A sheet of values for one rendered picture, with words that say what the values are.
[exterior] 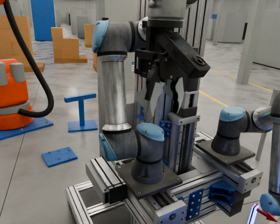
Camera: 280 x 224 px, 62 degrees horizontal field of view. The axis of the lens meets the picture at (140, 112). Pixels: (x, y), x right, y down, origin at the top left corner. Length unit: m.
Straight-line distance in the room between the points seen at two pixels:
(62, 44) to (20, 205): 7.41
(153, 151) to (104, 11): 1.24
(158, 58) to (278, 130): 0.58
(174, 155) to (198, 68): 0.82
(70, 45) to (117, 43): 8.53
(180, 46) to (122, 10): 1.55
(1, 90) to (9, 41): 4.35
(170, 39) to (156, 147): 0.57
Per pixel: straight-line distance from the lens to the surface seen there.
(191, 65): 0.44
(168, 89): 0.57
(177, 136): 1.16
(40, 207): 2.54
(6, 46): 8.12
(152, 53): 0.48
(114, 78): 0.88
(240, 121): 1.27
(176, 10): 0.48
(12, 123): 3.99
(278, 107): 0.92
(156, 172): 1.01
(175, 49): 0.46
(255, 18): 7.32
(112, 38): 0.88
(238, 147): 1.33
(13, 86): 3.90
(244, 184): 1.28
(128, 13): 2.04
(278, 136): 0.94
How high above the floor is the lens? 1.68
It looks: 22 degrees down
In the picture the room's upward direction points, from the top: 3 degrees clockwise
